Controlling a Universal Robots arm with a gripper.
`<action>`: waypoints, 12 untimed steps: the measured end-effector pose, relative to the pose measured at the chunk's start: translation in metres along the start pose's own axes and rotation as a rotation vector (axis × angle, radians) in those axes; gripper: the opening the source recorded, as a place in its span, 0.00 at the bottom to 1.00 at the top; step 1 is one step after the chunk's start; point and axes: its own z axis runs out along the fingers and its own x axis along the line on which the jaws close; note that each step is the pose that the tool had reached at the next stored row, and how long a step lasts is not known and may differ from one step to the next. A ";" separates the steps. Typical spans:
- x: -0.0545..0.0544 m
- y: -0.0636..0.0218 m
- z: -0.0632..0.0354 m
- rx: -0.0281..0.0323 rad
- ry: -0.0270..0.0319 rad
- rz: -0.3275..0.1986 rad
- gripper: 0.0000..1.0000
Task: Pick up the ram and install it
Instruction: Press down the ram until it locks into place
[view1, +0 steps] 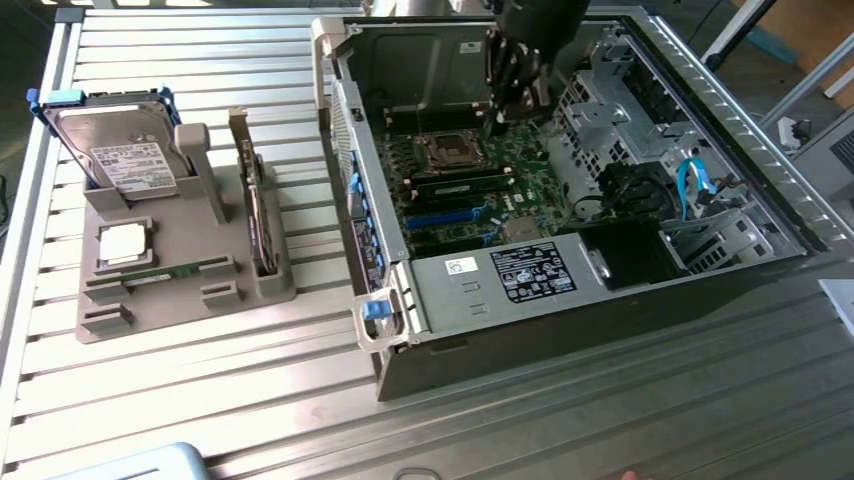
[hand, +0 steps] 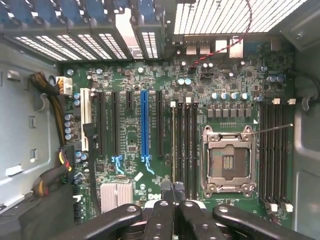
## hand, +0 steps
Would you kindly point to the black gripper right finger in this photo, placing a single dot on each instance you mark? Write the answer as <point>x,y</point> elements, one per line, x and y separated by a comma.
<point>192,220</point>

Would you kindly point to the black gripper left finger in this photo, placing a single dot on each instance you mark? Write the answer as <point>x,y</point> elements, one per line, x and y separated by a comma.
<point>160,220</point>

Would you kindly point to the black RAM slot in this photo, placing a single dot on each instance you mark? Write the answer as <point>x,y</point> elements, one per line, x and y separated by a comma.
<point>270,150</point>
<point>195,140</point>
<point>187,140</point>
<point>277,150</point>
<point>285,150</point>
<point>263,150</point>
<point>179,140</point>

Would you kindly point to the metal CPU socket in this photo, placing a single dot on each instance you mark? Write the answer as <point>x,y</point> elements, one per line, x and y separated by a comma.
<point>212,183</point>

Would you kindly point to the small white sticker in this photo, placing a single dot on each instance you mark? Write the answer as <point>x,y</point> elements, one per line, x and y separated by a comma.
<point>138,176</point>

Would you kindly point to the silver finned heatsink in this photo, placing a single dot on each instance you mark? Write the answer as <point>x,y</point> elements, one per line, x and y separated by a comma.
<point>116,197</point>

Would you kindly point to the long black expansion slot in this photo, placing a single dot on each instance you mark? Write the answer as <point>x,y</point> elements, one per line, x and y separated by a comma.
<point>101,125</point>
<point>160,125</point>
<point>115,125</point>

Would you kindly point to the blue expansion slot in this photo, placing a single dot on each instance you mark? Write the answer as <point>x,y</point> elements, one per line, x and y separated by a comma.
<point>145,125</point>

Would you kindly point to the thin metal locking lever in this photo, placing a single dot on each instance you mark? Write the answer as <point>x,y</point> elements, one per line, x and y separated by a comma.
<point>275,129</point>

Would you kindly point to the short black expansion slot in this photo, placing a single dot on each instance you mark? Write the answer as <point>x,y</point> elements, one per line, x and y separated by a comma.
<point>129,100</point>

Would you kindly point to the white expansion slot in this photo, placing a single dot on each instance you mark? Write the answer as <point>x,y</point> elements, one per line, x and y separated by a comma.
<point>85,117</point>

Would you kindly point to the green Dell motherboard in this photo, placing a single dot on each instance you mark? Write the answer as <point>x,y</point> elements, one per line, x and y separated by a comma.
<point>150,75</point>

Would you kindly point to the white power connector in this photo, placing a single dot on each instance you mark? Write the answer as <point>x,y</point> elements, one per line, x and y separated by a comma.
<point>65,86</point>

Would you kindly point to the perforated metal slot cover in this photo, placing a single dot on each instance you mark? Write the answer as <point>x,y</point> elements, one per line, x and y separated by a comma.
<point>60,47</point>
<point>78,47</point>
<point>113,45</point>
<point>96,46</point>
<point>149,45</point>
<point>40,48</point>

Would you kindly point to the grey metal PC case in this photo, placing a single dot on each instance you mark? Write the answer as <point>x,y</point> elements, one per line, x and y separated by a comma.
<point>20,112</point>

